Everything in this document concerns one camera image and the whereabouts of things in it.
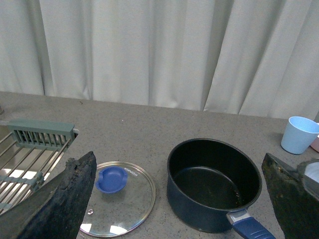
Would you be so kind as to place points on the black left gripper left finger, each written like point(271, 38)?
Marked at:
point(57, 209)

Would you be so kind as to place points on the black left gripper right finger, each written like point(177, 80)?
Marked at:
point(296, 207)

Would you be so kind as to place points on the glass lid blue knob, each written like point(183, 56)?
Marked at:
point(122, 198)

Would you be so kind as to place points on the light blue plate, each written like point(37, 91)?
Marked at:
point(309, 174)

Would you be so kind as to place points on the green metal dish rack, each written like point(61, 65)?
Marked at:
point(29, 150)

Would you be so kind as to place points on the pink bowl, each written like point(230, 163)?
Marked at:
point(315, 144)

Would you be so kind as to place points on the light blue cup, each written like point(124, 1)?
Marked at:
point(299, 134)

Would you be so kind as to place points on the dark blue saucepan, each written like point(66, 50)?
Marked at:
point(211, 185)

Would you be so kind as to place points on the white curtain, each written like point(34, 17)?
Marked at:
point(246, 57)

